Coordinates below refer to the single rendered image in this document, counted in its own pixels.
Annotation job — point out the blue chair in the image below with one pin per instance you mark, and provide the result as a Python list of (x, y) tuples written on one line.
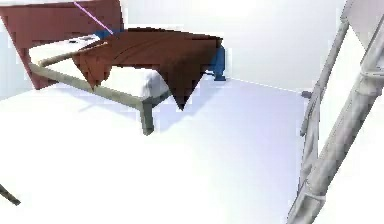
[(219, 61)]

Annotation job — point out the bed with brown headboard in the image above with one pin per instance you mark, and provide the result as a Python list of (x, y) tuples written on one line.
[(133, 83)]

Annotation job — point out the brown blanket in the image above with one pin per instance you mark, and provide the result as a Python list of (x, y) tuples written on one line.
[(160, 53)]

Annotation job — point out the small grey block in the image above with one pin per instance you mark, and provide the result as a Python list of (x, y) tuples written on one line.
[(306, 94)]

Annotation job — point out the thin pink rod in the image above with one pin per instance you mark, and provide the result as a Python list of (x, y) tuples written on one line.
[(93, 17)]

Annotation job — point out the dark grey rod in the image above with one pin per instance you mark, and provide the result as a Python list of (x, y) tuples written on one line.
[(9, 196)]

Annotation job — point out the white frame stand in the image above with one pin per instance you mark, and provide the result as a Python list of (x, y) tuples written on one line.
[(336, 146)]

